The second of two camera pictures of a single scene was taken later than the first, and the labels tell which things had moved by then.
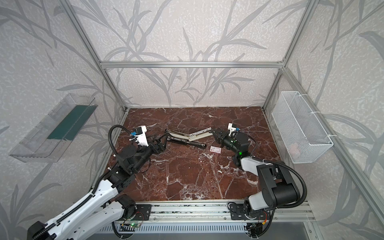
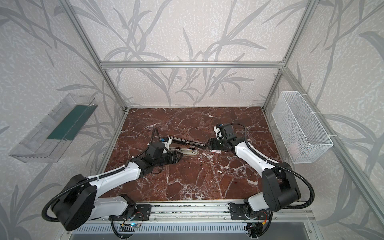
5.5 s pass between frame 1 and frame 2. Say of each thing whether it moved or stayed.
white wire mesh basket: stayed
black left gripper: moved
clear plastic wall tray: stayed
